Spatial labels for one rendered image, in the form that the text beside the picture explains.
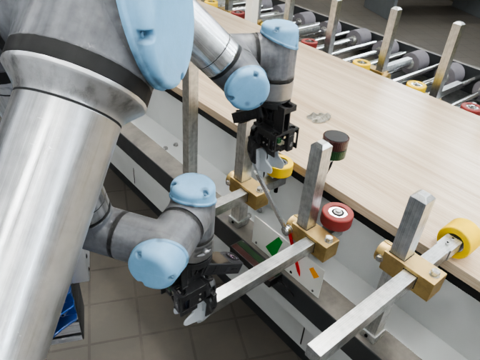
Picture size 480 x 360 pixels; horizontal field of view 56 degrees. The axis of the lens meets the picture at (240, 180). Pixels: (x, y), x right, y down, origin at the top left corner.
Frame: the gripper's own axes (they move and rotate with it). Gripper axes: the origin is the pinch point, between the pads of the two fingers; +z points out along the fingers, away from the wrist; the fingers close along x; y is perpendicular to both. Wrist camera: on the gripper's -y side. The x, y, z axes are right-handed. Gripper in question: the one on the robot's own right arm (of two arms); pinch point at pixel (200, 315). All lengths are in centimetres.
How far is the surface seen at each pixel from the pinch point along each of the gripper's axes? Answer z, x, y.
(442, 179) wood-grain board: -7, 8, -79
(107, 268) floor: 83, -99, -19
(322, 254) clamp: -1.8, 4.4, -33.0
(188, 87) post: -23, -54, -34
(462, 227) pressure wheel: -15, 25, -53
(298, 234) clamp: -2.3, -3.6, -33.0
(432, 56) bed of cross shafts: 0, -61, -195
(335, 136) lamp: -28.4, -4.0, -40.0
